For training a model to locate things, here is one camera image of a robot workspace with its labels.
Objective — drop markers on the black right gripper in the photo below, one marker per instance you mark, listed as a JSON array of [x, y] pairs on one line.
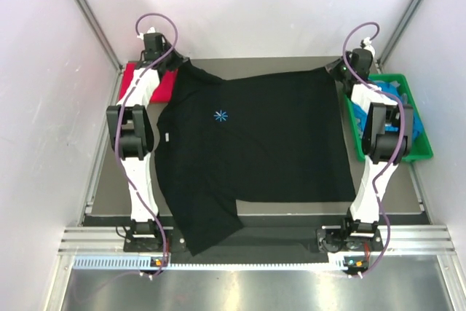
[[334, 68]]

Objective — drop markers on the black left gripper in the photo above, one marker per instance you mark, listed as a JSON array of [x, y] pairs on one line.
[[178, 60]]

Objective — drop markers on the black t-shirt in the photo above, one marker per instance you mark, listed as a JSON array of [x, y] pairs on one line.
[[270, 138]]

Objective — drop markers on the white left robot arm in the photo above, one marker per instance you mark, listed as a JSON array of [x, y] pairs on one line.
[[132, 140]]

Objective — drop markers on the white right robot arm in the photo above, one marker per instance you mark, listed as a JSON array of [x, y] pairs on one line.
[[387, 138]]

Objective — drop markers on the folded pink t-shirt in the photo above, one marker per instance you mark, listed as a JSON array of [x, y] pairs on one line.
[[163, 92]]

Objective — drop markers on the blue t-shirt in bin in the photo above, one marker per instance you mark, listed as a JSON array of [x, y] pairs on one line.
[[365, 103]]

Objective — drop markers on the green plastic bin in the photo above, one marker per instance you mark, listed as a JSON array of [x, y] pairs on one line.
[[395, 84]]

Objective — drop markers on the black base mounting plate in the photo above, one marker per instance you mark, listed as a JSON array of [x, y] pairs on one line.
[[314, 239]]

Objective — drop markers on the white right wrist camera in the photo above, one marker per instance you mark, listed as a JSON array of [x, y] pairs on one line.
[[366, 44]]

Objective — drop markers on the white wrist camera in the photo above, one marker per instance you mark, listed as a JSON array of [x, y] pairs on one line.
[[147, 31], [366, 44]]

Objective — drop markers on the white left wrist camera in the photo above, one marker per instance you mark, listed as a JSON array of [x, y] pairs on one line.
[[147, 31]]

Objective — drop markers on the aluminium frame rail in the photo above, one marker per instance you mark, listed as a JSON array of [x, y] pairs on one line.
[[401, 240]]

